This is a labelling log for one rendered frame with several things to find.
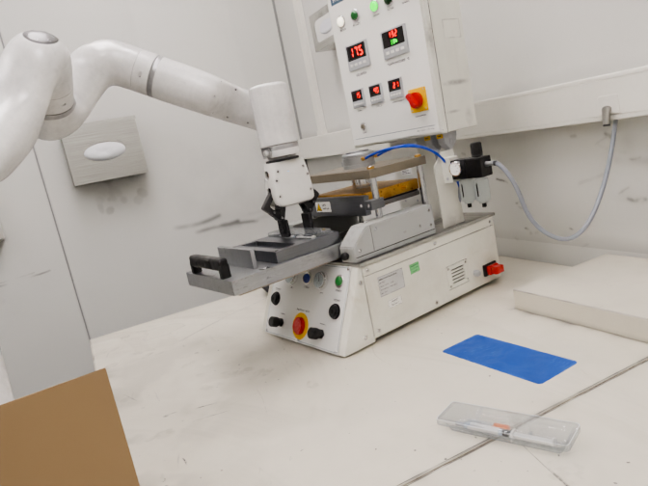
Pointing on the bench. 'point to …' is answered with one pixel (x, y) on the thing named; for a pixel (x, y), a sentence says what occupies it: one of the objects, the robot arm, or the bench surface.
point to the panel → (311, 308)
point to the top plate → (363, 169)
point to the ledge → (594, 296)
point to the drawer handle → (210, 264)
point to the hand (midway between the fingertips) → (296, 226)
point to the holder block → (288, 247)
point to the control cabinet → (408, 86)
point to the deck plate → (422, 238)
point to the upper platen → (391, 192)
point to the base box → (415, 283)
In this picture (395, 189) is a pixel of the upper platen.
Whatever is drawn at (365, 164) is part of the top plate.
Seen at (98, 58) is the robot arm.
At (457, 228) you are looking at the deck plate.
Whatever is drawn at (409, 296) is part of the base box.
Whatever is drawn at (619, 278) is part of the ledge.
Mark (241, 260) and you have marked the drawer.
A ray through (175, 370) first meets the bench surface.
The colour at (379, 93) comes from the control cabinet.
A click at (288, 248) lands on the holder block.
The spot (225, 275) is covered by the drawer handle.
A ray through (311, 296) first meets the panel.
